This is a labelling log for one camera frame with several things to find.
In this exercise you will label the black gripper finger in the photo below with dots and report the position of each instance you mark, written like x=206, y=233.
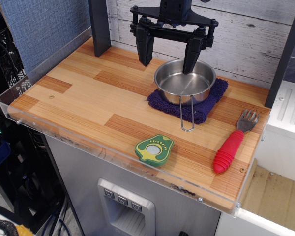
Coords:
x=144, y=42
x=192, y=52

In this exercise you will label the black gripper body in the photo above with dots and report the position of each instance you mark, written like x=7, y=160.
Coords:
x=172, y=13

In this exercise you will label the green avocado toy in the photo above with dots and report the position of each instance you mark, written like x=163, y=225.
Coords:
x=155, y=150

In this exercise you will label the silver toy fridge cabinet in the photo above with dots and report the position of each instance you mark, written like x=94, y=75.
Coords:
x=175, y=214

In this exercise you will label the white toy sink unit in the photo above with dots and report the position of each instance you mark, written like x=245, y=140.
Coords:
x=268, y=204

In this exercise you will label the stainless steel pot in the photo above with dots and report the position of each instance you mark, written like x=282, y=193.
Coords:
x=184, y=90

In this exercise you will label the purple cloth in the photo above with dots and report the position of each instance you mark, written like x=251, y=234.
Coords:
x=201, y=110

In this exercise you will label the blue fabric panel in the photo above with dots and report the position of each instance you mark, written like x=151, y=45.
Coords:
x=45, y=32

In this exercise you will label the water dispenser panel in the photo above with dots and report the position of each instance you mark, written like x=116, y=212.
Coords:
x=128, y=213

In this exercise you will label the dark vertical post left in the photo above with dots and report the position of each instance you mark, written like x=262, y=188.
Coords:
x=99, y=26

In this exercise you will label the dark vertical post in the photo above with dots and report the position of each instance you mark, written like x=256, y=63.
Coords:
x=282, y=66
x=99, y=26

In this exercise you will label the red handled fork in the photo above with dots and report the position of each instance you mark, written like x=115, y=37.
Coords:
x=226, y=154

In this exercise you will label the dark vertical post right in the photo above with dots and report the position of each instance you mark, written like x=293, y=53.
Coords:
x=282, y=66

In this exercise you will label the clear acrylic guard rail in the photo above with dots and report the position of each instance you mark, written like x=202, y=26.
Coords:
x=94, y=103

